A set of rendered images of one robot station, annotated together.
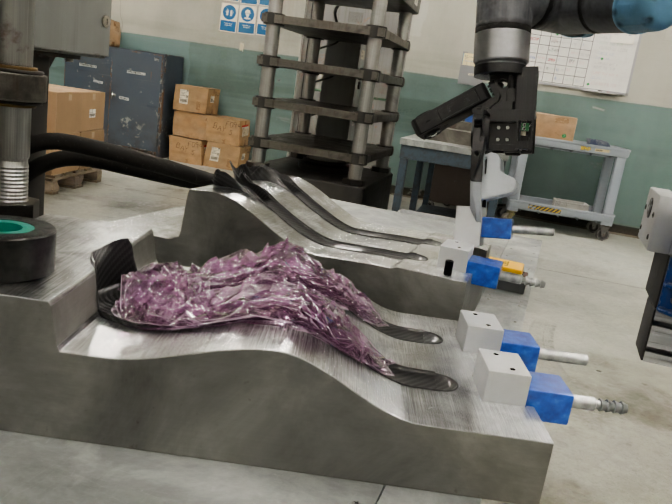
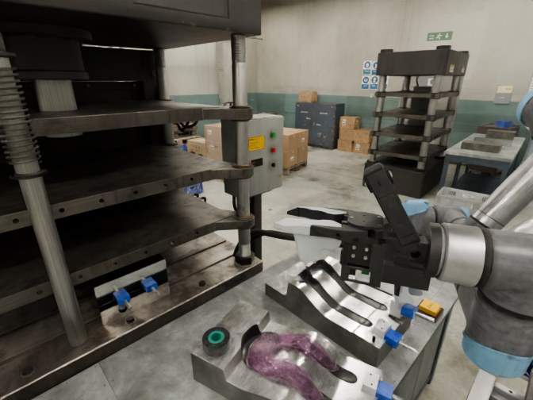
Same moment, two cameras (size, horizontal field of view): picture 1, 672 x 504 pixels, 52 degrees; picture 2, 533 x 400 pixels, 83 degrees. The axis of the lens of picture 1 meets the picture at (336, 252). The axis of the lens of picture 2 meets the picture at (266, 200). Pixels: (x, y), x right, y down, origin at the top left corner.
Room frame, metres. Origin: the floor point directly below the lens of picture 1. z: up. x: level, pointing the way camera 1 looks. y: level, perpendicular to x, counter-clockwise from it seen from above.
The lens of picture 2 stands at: (0.00, -0.20, 1.64)
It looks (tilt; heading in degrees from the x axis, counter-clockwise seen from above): 21 degrees down; 29
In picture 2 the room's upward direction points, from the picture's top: straight up
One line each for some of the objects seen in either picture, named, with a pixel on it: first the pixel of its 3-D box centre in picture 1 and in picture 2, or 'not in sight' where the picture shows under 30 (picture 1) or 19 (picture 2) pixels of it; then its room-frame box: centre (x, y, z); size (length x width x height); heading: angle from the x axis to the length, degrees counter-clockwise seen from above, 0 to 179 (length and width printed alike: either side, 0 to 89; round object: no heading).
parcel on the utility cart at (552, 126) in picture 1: (549, 129); not in sight; (6.67, -1.85, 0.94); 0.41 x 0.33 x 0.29; 85
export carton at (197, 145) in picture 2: not in sight; (204, 150); (4.68, 3.88, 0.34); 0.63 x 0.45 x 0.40; 77
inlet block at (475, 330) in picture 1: (522, 350); (388, 394); (0.66, -0.20, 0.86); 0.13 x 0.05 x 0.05; 90
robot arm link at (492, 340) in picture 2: not in sight; (497, 320); (0.45, -0.31, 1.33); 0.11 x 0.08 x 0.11; 10
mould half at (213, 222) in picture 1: (305, 238); (333, 295); (0.97, 0.05, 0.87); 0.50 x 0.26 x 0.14; 73
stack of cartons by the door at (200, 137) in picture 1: (211, 127); (356, 134); (7.61, 1.55, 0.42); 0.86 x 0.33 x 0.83; 77
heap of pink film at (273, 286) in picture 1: (259, 289); (289, 356); (0.60, 0.06, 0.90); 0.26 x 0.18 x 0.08; 90
